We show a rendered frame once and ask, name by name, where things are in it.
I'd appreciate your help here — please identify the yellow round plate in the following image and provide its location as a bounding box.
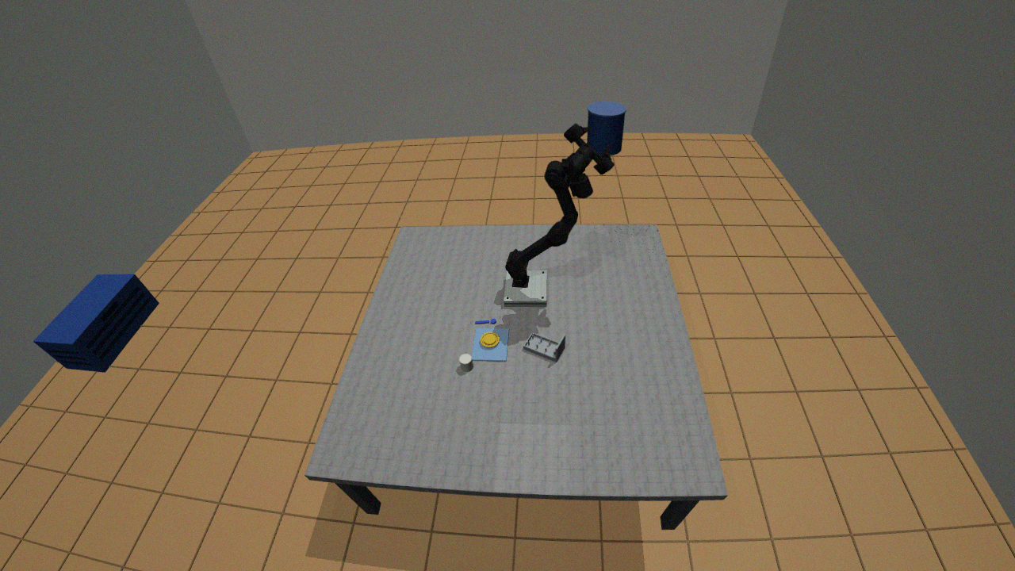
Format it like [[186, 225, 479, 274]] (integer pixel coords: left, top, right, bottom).
[[480, 332, 500, 348]]

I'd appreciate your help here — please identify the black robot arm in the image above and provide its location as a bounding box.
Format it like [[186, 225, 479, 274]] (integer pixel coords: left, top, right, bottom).
[[505, 153, 593, 288]]

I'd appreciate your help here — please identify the grey dish rack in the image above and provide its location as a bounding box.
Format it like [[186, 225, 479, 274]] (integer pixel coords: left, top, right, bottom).
[[523, 332, 566, 362]]

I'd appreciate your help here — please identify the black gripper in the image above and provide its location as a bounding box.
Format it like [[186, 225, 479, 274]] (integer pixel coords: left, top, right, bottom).
[[564, 123, 614, 174]]

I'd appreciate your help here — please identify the light blue flat mat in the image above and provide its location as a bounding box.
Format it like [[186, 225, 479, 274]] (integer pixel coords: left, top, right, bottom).
[[471, 328, 509, 361]]

